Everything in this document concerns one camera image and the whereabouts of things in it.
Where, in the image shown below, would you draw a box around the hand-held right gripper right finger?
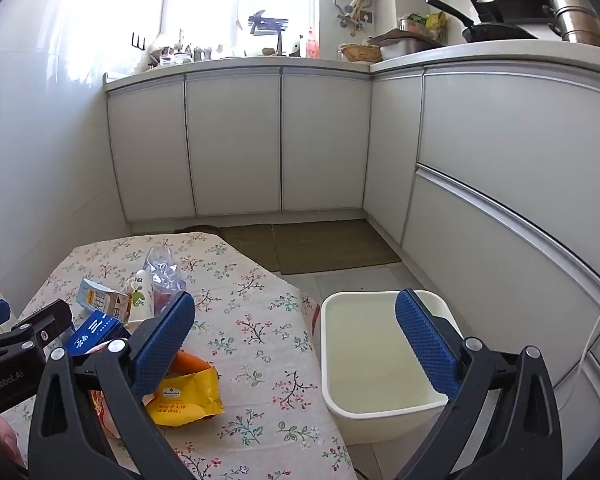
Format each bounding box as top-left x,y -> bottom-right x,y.
394,288 -> 563,480

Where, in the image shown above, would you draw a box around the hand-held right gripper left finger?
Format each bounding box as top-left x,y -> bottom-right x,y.
27,291 -> 201,480

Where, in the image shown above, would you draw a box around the orange peel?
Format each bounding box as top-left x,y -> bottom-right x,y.
172,351 -> 213,373

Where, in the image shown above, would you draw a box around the blue paper box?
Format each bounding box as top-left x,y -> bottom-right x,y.
62,310 -> 131,358

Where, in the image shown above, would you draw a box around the small white bottle green label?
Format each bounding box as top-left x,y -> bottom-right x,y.
127,270 -> 155,323

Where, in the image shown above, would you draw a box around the blue and white milk carton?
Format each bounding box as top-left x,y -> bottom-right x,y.
76,278 -> 133,323

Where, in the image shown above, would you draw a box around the yellow snack packet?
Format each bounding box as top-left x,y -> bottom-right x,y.
145,365 -> 224,428

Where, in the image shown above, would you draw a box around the white plastic bin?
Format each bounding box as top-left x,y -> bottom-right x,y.
321,289 -> 465,445

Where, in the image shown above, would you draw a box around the clear plastic bottle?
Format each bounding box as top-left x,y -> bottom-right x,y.
144,245 -> 188,306

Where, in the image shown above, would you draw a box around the red snack packet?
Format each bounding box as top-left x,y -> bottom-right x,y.
87,390 -> 131,441

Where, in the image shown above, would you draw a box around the white drawer front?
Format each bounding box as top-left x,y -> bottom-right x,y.
416,67 -> 600,286
402,165 -> 600,391

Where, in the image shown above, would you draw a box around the floral tablecloth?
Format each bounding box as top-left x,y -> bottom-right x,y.
0,231 -> 358,480

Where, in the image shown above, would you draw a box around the small olive floor mat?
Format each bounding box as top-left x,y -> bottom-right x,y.
219,224 -> 281,273

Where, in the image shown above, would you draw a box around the large olive floor mat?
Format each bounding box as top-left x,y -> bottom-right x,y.
272,219 -> 402,276

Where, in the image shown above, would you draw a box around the white cabinet door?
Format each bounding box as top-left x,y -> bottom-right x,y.
184,71 -> 284,216
106,75 -> 197,222
281,71 -> 372,212
362,72 -> 425,248

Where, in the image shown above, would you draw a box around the group of glass jars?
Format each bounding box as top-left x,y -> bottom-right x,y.
147,42 -> 216,68

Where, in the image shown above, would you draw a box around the wicker basket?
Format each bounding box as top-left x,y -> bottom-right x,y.
339,44 -> 383,63

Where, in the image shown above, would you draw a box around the steel tray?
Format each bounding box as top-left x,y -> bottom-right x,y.
367,32 -> 446,61

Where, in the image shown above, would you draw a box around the black frying pan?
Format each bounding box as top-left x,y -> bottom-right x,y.
426,0 -> 540,43

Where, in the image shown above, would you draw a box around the yellow and green food packets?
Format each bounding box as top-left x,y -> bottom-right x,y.
400,11 -> 448,43

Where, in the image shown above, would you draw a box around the stacked steel pots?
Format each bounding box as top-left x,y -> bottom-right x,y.
542,0 -> 600,51

